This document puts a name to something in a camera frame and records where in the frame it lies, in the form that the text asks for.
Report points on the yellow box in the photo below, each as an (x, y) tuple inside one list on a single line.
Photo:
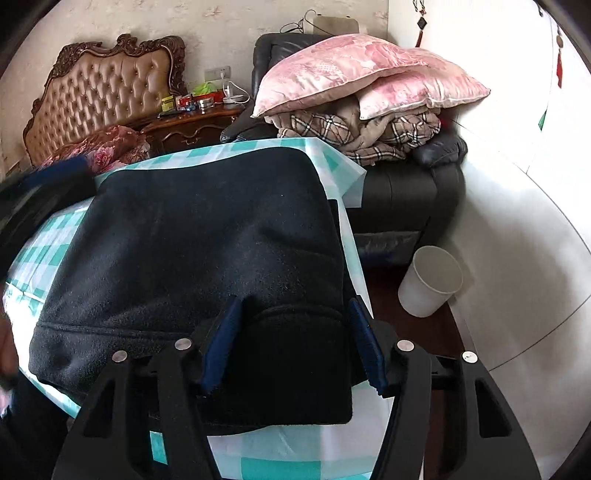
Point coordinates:
[(168, 104)]

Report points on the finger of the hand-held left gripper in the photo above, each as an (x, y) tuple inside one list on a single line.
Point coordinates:
[(64, 167)]

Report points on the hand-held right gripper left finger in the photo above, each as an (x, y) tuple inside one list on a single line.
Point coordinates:
[(221, 350)]

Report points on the red floral bedding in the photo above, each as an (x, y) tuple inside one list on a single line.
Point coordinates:
[(106, 147)]

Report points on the pink floral pillow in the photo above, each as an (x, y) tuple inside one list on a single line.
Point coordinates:
[(415, 92), (332, 69)]

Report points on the clear plastic bag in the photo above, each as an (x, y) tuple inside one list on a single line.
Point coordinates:
[(383, 244)]

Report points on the white wall socket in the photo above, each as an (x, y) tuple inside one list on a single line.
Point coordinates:
[(217, 73)]

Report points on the black leather armchair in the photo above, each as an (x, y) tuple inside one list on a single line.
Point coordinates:
[(406, 194)]

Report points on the round metal tin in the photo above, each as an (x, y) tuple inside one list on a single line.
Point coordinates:
[(206, 105)]

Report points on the black pants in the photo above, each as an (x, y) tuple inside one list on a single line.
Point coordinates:
[(184, 240)]

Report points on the tufted leather carved headboard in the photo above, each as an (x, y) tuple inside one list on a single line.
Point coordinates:
[(101, 97)]

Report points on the person's dark clothing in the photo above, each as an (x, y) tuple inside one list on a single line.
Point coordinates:
[(27, 429)]

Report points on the red hanging tassel ornament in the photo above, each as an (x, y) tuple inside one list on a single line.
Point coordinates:
[(559, 64)]

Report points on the green tissue pack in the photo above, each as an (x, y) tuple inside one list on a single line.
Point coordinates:
[(207, 87)]

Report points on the red hanging knot ornament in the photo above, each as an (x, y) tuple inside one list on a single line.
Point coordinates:
[(422, 23)]

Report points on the dark wooden nightstand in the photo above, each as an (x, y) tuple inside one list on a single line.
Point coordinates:
[(184, 127)]

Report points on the red box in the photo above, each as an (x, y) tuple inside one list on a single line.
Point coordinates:
[(185, 101)]

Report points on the white waste bin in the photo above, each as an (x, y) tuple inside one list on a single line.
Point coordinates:
[(425, 290)]

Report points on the beige plaid blanket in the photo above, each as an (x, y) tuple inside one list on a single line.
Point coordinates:
[(383, 134)]

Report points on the teal checkered tablecloth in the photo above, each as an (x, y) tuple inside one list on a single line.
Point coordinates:
[(277, 452)]

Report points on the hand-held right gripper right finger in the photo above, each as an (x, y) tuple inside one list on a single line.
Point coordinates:
[(369, 350)]

